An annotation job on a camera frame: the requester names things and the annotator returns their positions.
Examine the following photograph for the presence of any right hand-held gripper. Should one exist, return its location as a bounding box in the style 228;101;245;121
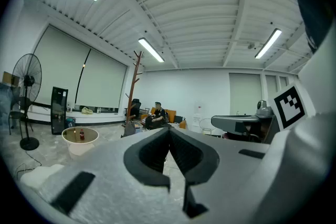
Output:
211;20;336;144

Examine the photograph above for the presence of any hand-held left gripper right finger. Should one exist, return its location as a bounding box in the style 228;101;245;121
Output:
169;127;271;224

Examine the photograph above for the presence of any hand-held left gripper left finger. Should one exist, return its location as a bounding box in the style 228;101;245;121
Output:
34;127;184;224

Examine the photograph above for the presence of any brown wooden coat rack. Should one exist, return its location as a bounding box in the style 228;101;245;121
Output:
121;50;144;137

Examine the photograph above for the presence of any gray roller blind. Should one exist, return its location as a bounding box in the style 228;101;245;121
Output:
229;72;263;116

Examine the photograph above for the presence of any white water dispenser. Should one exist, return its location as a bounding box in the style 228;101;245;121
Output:
193;100;205;132

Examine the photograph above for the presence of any round white side table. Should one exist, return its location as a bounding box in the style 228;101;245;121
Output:
61;126;100;161

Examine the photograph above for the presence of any grey garment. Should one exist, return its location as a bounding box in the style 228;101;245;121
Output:
121;122;136;137

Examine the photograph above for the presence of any orange sofa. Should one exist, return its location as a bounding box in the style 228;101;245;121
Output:
140;106;187;130

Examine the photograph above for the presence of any black office chair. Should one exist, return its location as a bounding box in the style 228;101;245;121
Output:
125;98;142;119

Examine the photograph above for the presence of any tall black cabinet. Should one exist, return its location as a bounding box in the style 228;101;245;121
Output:
50;86;69;135

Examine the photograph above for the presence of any white window roller blind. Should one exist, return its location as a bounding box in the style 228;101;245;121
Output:
75;48;128;109
33;25;91;106

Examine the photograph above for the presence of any black metal chair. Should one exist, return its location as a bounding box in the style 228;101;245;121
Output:
7;96;34;136

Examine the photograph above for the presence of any black standing fan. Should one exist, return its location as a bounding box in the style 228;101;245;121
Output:
12;53;43;152

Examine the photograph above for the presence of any person's black clothing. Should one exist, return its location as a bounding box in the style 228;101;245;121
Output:
286;0;336;54

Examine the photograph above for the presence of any brown cardboard box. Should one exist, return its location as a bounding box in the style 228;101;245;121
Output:
2;71;21;88

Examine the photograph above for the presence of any gripper-mounted fisheye camera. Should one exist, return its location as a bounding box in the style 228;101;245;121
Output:
255;99;269;116

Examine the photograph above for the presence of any round wire chair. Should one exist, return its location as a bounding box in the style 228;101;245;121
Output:
198;118;214;136

